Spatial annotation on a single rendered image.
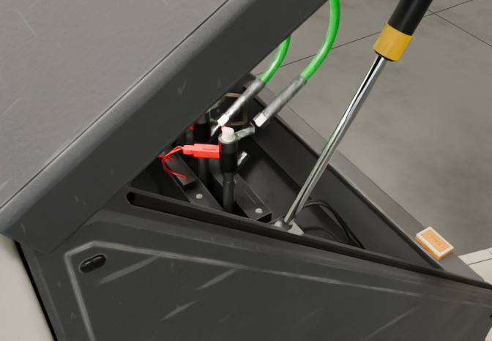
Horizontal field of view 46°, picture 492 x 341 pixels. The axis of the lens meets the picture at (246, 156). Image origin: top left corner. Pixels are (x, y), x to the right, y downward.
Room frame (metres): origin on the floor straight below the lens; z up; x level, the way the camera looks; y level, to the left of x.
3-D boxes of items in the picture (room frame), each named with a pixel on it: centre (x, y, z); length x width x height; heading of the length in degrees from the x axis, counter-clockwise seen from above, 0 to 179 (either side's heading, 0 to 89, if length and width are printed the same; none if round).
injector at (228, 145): (0.64, 0.02, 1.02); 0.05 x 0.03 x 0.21; 123
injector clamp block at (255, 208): (0.74, 0.09, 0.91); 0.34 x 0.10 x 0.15; 33
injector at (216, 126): (0.71, 0.06, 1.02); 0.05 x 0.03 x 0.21; 123
